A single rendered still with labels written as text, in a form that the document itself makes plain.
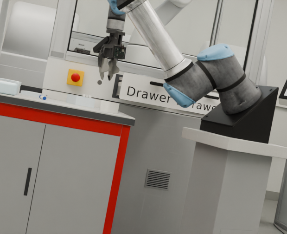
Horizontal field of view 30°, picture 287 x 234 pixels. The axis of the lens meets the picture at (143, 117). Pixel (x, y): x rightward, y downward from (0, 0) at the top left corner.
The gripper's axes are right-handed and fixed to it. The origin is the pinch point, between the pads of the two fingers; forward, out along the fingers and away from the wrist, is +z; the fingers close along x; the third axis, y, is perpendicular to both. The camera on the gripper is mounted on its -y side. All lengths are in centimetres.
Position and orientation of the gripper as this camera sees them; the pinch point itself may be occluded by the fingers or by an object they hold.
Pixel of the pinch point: (105, 76)
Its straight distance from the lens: 231.6
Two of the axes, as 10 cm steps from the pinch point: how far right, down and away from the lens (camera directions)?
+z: -1.4, 9.9, 0.8
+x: 7.4, 0.5, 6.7
